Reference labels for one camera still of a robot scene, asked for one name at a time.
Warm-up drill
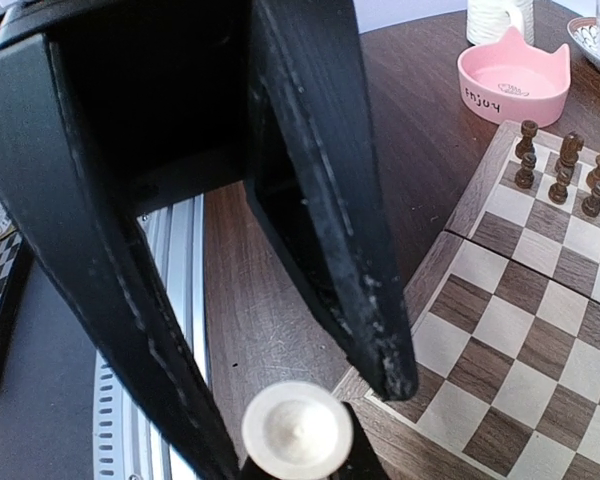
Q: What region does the wooden chess board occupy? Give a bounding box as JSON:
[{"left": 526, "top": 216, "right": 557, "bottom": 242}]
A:
[{"left": 335, "top": 121, "right": 600, "bottom": 479}]

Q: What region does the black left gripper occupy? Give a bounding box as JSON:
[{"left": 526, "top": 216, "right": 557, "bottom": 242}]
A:
[{"left": 0, "top": 1, "right": 253, "bottom": 220}]

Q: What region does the pink cat ear bowl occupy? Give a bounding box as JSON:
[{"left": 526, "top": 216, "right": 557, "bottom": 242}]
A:
[{"left": 457, "top": 26, "right": 571, "bottom": 127}]

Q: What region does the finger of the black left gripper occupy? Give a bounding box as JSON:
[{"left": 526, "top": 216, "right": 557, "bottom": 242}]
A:
[
  {"left": 245, "top": 1, "right": 418, "bottom": 400},
  {"left": 0, "top": 34, "right": 240, "bottom": 479}
]

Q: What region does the dark knight chess piece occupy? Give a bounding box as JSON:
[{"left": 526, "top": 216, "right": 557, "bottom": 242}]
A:
[{"left": 555, "top": 131, "right": 584, "bottom": 172}]

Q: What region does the dark pawn chess piece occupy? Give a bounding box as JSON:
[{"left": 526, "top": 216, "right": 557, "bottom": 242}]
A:
[
  {"left": 548, "top": 167, "right": 573, "bottom": 205},
  {"left": 581, "top": 181, "right": 600, "bottom": 217},
  {"left": 514, "top": 152, "right": 536, "bottom": 189}
]

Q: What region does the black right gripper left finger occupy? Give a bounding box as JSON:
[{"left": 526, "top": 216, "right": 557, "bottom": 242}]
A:
[{"left": 239, "top": 457, "right": 265, "bottom": 480}]

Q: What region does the dark rook chess piece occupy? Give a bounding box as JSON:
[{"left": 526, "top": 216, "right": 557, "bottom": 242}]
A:
[{"left": 515, "top": 120, "right": 539, "bottom": 159}]

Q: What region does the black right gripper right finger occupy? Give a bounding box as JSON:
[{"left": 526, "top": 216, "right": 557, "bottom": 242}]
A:
[{"left": 332, "top": 402, "right": 389, "bottom": 480}]

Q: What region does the white ribbed mug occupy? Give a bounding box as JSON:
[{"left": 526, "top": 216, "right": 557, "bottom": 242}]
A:
[{"left": 466, "top": 0, "right": 535, "bottom": 45}]

